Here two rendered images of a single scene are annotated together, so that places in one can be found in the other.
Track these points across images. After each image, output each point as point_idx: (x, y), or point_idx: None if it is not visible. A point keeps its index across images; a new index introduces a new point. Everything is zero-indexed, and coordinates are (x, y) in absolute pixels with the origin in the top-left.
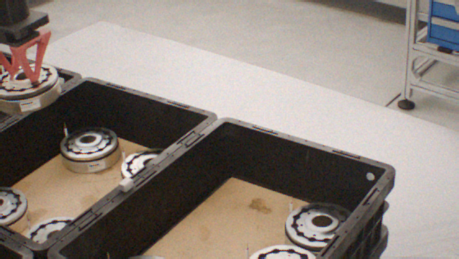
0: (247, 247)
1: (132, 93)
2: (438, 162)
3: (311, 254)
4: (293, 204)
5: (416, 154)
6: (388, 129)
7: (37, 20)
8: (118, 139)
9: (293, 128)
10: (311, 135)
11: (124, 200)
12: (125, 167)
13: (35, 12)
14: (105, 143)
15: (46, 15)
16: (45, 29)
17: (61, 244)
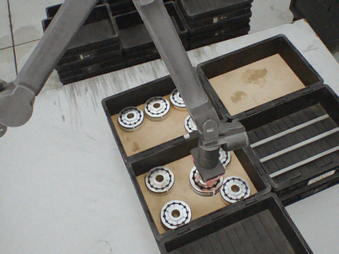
0: (161, 114)
1: (146, 203)
2: (25, 175)
3: (144, 107)
4: (124, 141)
5: (25, 186)
6: (13, 212)
7: (197, 147)
8: (157, 225)
9: (49, 245)
10: (48, 232)
11: (190, 132)
12: (170, 183)
13: (195, 156)
14: (169, 207)
15: (192, 149)
16: (192, 157)
17: (221, 121)
